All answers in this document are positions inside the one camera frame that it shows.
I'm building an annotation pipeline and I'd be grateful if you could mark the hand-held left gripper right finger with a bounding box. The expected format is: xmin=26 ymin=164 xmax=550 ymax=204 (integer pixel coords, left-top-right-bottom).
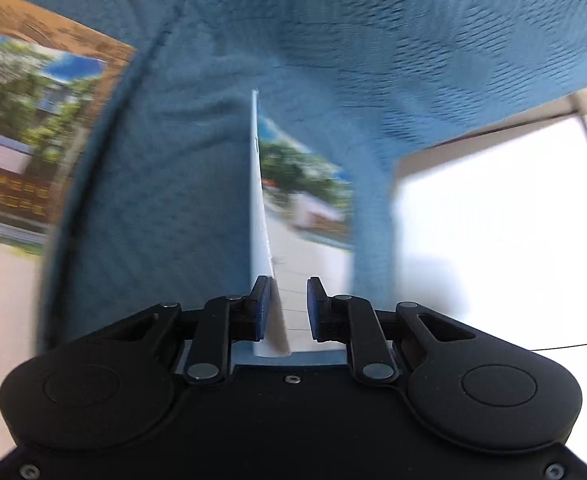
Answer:
xmin=306 ymin=276 xmax=477 ymax=385

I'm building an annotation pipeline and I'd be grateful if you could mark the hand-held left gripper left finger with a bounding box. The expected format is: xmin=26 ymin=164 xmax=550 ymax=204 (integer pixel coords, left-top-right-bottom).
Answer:
xmin=93 ymin=275 xmax=277 ymax=386

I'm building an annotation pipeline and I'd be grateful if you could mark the photo cover exercise notebook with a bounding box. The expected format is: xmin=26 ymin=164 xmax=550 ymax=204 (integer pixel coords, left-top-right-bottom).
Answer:
xmin=0 ymin=27 xmax=109 ymax=466
xmin=249 ymin=89 xmax=357 ymax=358

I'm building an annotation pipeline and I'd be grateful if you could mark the gold old-painting cover book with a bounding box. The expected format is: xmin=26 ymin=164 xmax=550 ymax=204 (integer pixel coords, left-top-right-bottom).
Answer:
xmin=0 ymin=0 xmax=139 ymax=226

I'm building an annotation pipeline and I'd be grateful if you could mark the blue textured chair cover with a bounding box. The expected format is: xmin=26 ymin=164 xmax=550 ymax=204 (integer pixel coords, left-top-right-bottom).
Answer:
xmin=0 ymin=0 xmax=587 ymax=356

